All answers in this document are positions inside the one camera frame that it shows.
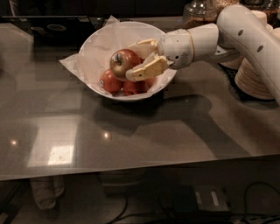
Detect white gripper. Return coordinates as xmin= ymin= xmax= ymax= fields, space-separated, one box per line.
xmin=125 ymin=29 xmax=194 ymax=81

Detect red-green apple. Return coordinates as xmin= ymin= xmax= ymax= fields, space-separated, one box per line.
xmin=109 ymin=49 xmax=141 ymax=81

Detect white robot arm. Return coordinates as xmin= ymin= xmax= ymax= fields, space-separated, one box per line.
xmin=125 ymin=5 xmax=280 ymax=102

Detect red apple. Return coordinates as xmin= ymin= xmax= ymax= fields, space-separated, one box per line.
xmin=99 ymin=69 xmax=123 ymax=94
xmin=143 ymin=78 xmax=155 ymax=92
xmin=122 ymin=81 xmax=147 ymax=95

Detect front right red apple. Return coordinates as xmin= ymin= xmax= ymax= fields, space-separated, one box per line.
xmin=122 ymin=81 xmax=147 ymax=95

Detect white ceramic bowl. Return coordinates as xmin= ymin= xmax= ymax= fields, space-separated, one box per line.
xmin=78 ymin=21 xmax=178 ymax=102

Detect far left red apple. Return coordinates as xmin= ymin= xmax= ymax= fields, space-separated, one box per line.
xmin=99 ymin=69 xmax=123 ymax=94

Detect white paper bowl liner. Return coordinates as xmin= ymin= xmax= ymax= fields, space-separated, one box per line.
xmin=59 ymin=15 xmax=177 ymax=96

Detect glass jar with cereal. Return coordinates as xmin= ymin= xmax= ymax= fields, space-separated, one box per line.
xmin=183 ymin=0 xmax=219 ymax=29

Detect black rubber mat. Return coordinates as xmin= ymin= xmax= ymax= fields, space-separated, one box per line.
xmin=219 ymin=63 xmax=274 ymax=102

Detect left stack paper plates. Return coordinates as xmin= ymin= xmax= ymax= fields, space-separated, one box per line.
xmin=222 ymin=57 xmax=243 ymax=70

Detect stack paper plates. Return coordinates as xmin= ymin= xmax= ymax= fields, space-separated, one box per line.
xmin=234 ymin=59 xmax=274 ymax=100
xmin=222 ymin=57 xmax=243 ymax=70

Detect right stack paper plates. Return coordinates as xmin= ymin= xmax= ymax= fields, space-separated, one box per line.
xmin=234 ymin=59 xmax=274 ymax=100

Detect black induction cooktop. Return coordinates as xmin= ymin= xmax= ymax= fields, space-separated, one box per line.
xmin=1 ymin=16 xmax=104 ymax=48

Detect dark electronic box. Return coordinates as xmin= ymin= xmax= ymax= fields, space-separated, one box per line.
xmin=172 ymin=185 xmax=232 ymax=214

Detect hanging beige towel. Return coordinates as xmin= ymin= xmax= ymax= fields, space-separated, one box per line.
xmin=30 ymin=176 xmax=65 ymax=210

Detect black cable under table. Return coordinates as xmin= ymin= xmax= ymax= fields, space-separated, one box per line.
xmin=106 ymin=181 xmax=280 ymax=224

